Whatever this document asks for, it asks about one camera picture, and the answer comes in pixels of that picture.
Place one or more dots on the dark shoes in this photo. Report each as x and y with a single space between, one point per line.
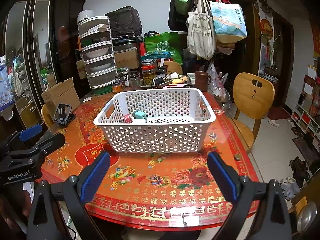
298 167

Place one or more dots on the grey sneakers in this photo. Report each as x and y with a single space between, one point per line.
290 187

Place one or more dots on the clear stacked drawer unit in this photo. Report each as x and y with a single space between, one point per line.
97 52

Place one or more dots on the wooden chair with slot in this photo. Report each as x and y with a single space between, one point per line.
252 97

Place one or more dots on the black hanging bag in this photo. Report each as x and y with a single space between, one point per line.
176 15

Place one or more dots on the black duffel bag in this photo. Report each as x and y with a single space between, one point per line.
125 22

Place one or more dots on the white slipper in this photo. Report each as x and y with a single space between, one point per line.
273 123

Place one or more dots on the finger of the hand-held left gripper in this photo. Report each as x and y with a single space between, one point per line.
50 142
30 132

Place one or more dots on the red wall ornament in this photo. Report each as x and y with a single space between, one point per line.
265 27

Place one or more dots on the low display shelf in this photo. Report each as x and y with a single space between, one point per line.
307 110

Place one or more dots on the beige tote bag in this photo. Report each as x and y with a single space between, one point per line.
201 35

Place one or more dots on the grey phone holder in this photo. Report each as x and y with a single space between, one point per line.
62 112

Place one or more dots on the white slim bottle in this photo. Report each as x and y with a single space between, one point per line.
126 78

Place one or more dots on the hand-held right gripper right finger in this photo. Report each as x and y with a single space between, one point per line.
222 177

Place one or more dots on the blue printed paper bag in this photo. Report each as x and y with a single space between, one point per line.
227 20

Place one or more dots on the white perforated plastic basket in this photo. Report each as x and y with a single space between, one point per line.
155 135

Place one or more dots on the metal pot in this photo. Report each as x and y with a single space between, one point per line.
307 217

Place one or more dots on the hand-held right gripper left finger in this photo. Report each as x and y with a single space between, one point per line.
96 177

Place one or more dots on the red door mat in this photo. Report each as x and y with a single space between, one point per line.
278 113

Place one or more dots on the orange jar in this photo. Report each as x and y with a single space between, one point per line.
116 87

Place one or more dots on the empty glass jar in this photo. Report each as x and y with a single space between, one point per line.
135 80

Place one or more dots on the brown mug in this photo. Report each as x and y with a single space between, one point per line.
202 80

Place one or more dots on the green shopping bag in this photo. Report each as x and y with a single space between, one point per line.
162 46

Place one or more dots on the green woven basket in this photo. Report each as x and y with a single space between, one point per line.
101 90

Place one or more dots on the small white card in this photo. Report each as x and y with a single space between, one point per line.
87 99

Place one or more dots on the black-lid jar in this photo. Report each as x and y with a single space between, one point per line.
161 73

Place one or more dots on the dark glass-door cabinet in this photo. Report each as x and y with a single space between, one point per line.
62 30

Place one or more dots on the open cardboard box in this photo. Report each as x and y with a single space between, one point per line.
60 95

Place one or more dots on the brown cardboard box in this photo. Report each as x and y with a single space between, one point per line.
81 68
126 58

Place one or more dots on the potted plant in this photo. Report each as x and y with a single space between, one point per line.
273 60

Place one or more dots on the teal and white charger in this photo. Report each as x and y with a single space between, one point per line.
138 115

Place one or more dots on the clear plastic bag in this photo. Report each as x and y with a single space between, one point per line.
216 78

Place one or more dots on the red-lid pickle jar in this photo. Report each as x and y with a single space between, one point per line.
148 75

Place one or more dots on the small round metal cap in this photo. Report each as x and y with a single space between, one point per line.
237 157

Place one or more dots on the dark floor mat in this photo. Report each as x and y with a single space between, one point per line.
306 148

